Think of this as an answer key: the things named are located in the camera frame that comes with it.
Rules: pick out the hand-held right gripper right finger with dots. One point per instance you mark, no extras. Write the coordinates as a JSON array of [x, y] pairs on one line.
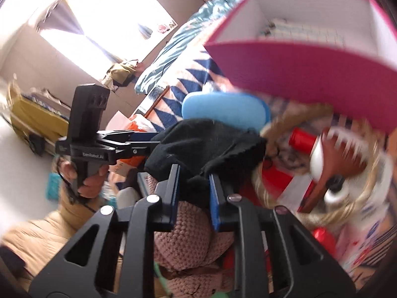
[[216, 206]]

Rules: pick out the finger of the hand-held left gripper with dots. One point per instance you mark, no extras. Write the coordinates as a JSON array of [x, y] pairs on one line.
[[133, 152], [136, 136]]

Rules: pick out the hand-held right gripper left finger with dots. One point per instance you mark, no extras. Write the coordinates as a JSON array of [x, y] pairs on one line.
[[174, 192]]

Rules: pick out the black knitted cloth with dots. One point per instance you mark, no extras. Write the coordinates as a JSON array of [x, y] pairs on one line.
[[204, 146]]

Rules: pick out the pink cardboard box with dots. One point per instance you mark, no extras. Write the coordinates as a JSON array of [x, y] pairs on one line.
[[294, 71]]

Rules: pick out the person's left forearm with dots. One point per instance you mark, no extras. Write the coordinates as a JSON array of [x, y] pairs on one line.
[[40, 239]]

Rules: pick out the person's left hand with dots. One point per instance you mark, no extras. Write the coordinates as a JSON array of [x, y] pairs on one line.
[[91, 183]]

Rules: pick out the orange tissue pack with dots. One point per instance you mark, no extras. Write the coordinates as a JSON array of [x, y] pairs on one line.
[[138, 123]]

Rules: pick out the pink knitted item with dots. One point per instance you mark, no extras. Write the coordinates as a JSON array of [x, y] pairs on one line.
[[186, 239]]

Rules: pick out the olive cloth pile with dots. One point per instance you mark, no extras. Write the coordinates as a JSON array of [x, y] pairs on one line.
[[122, 71]]

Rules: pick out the red and white packet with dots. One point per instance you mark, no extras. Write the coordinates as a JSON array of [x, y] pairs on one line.
[[273, 177]]

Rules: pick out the small teal item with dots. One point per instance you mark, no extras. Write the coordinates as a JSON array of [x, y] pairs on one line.
[[53, 187]]

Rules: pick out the orange and navy printed blanket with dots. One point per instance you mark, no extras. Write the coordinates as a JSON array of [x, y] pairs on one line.
[[192, 77]]

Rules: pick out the green plastic item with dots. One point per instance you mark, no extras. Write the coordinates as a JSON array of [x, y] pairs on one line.
[[159, 274]]

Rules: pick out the blue glasses case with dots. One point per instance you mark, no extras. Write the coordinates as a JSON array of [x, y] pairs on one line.
[[223, 108]]

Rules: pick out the light blue quilt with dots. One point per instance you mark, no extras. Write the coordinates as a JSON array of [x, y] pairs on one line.
[[173, 46]]

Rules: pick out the dark purple curtain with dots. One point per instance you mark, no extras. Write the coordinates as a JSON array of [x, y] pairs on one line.
[[73, 17]]

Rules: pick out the white bottle with red cap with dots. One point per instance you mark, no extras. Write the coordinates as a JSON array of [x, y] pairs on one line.
[[302, 139]]

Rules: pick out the brown wooden scalp massager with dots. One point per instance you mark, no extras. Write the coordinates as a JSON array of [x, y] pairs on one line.
[[332, 164]]

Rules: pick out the white printed packet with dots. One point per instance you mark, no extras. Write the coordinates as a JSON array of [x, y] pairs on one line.
[[366, 226]]

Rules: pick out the plaid beige headband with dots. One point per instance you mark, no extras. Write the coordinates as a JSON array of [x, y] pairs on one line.
[[377, 169]]

